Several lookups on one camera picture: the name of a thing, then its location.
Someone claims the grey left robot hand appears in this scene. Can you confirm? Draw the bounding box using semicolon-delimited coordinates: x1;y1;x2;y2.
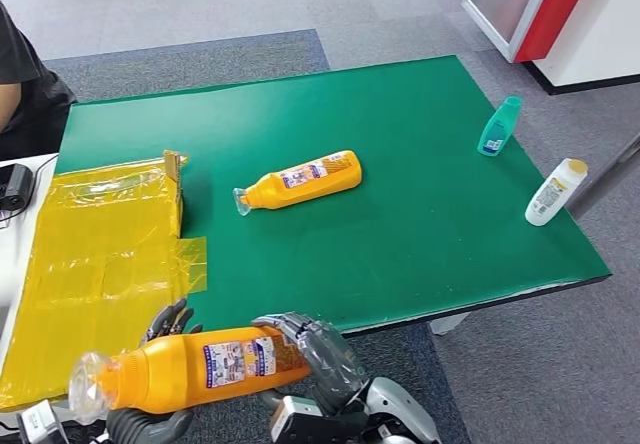
106;298;204;444

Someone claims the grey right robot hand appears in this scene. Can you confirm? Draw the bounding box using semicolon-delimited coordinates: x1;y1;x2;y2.
252;313;371;417

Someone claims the orange bottle with clear cap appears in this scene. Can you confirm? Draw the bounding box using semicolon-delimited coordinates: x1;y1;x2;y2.
68;324;313;426
232;150;363;218

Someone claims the teal bottle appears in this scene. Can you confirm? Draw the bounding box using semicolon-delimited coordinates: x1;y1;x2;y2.
476;95;524;159

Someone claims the white bottle with yellow cap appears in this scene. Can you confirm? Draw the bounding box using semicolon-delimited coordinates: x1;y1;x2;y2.
524;157;589;228

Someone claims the white table foot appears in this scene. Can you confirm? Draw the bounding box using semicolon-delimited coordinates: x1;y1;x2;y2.
429;313;471;337

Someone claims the green table mat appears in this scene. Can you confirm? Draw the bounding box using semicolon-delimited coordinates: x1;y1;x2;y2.
54;54;612;336

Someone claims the yellow plastic-wrapped box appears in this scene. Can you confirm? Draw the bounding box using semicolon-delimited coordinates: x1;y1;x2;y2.
0;150;208;412

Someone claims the white side table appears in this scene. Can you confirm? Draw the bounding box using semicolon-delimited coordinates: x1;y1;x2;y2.
0;154;60;429

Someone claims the black device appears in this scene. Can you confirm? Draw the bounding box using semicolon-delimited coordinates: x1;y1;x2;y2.
0;162;35;214

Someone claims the person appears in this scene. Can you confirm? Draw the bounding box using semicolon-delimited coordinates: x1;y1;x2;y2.
0;0;78;162

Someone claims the grey metal pole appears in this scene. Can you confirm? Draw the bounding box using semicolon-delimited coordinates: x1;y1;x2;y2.
567;130;640;221

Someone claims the red and white sign stand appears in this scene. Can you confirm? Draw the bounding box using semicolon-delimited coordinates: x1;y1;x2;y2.
460;0;601;65

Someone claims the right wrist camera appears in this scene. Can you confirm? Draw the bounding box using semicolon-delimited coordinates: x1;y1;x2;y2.
269;395;368;444

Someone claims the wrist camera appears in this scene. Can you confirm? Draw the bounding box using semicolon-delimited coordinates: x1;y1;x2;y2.
17;399;71;444
269;395;368;444

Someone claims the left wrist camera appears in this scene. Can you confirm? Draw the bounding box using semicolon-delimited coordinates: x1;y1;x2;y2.
17;399;71;444

